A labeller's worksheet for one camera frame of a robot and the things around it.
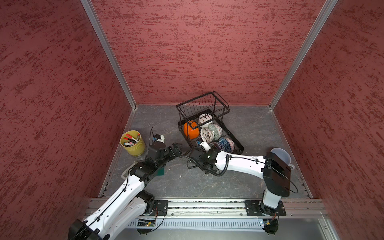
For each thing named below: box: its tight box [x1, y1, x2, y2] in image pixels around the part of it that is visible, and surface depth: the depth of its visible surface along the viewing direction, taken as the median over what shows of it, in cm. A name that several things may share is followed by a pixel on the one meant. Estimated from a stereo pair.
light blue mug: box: [270, 147, 295, 170], surface depth 89 cm
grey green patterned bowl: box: [208, 123, 222, 141], surface depth 96 cm
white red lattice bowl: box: [200, 128, 215, 143], surface depth 97 cm
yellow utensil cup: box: [119, 130, 146, 157], surface depth 88 cm
